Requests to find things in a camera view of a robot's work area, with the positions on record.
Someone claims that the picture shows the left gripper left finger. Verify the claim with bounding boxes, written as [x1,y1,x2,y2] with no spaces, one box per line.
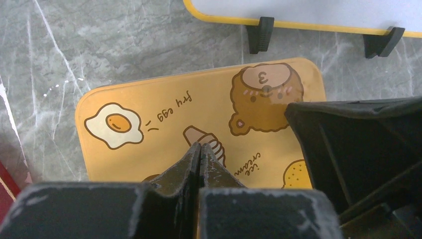
[0,143,201,239]

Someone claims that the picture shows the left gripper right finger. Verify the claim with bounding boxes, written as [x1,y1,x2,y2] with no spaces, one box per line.
[199,143,343,239]

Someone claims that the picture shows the red rectangular tray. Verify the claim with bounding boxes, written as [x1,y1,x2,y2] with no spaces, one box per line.
[0,163,20,224]

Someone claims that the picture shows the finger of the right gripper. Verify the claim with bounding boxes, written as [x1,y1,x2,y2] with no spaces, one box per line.
[285,97,422,239]

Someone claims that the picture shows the whiteboard with yellow frame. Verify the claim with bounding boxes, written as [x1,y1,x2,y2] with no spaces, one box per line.
[182,0,422,59]

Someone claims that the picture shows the silver box lid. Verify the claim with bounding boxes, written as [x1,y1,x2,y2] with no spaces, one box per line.
[75,58,326,189]

